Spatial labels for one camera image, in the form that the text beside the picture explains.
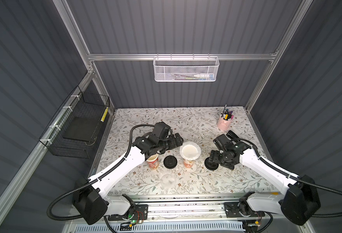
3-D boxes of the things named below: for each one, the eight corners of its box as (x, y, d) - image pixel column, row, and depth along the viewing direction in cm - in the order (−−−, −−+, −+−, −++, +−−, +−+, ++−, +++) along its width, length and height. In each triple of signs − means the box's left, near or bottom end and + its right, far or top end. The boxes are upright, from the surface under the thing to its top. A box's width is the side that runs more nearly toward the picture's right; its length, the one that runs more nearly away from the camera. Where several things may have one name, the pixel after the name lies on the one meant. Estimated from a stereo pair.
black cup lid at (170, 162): (163, 168, 90) (163, 167, 89) (164, 157, 95) (163, 155, 94) (177, 168, 90) (177, 167, 89) (176, 157, 95) (177, 155, 94)
